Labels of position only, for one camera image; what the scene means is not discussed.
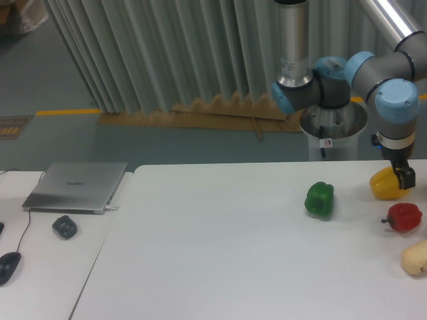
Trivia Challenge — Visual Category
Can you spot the green bell pepper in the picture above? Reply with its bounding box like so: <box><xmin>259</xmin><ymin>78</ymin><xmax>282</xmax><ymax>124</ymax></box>
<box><xmin>304</xmin><ymin>181</ymin><xmax>334</xmax><ymax>218</ymax></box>

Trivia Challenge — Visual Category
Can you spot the yellow bell pepper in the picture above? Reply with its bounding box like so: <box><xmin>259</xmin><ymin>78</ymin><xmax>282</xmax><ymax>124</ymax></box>
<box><xmin>369</xmin><ymin>167</ymin><xmax>410</xmax><ymax>200</ymax></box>

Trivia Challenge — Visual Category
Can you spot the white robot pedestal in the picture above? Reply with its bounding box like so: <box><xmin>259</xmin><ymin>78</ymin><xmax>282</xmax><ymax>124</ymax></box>
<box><xmin>300</xmin><ymin>101</ymin><xmax>368</xmax><ymax>161</ymax></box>

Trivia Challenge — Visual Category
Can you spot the red bell pepper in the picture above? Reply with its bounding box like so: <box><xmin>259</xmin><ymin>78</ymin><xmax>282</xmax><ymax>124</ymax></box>
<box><xmin>381</xmin><ymin>203</ymin><xmax>422</xmax><ymax>232</ymax></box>

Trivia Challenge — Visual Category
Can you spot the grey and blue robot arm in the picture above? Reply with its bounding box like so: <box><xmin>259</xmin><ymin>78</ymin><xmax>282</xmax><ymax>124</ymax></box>
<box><xmin>271</xmin><ymin>1</ymin><xmax>426</xmax><ymax>189</ymax></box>

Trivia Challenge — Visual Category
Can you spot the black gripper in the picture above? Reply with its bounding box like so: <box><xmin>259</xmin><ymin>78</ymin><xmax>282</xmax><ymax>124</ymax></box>
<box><xmin>380</xmin><ymin>142</ymin><xmax>416</xmax><ymax>190</ymax></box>

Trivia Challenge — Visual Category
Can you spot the black computer mouse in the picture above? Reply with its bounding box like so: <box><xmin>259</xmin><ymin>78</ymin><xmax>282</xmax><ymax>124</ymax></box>
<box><xmin>0</xmin><ymin>251</ymin><xmax>21</xmax><ymax>286</ymax></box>

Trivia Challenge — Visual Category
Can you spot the silver laptop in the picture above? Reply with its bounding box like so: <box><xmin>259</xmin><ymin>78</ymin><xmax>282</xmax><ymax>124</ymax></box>
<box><xmin>22</xmin><ymin>162</ymin><xmax>127</xmax><ymax>214</ymax></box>

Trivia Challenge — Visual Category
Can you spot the black mouse cable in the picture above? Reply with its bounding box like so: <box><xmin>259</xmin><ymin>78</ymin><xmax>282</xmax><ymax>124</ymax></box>
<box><xmin>0</xmin><ymin>169</ymin><xmax>47</xmax><ymax>253</ymax></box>

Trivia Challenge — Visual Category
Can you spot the black earbuds case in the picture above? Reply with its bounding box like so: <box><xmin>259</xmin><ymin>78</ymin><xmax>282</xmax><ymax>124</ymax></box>
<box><xmin>52</xmin><ymin>215</ymin><xmax>78</xmax><ymax>240</ymax></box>

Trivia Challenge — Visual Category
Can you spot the black pedestal cable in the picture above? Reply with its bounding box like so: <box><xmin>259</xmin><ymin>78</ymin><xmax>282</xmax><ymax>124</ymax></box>
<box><xmin>318</xmin><ymin>125</ymin><xmax>328</xmax><ymax>161</ymax></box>

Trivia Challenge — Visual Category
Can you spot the white usb plug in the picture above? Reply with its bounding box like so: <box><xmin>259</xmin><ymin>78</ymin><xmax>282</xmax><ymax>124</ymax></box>
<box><xmin>105</xmin><ymin>206</ymin><xmax>119</xmax><ymax>211</ymax></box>

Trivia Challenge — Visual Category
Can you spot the beige bread loaf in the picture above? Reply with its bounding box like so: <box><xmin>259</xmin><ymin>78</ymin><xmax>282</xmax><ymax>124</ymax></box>
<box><xmin>401</xmin><ymin>240</ymin><xmax>426</xmax><ymax>276</ymax></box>

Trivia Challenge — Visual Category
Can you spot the clear plastic bag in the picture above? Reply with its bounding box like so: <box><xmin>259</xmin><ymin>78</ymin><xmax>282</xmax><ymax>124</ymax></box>
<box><xmin>5</xmin><ymin>0</ymin><xmax>49</xmax><ymax>35</ymax></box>

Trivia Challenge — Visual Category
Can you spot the grey pleated curtain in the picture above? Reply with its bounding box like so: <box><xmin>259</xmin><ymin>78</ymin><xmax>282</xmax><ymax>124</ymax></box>
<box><xmin>44</xmin><ymin>1</ymin><xmax>393</xmax><ymax>115</ymax></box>

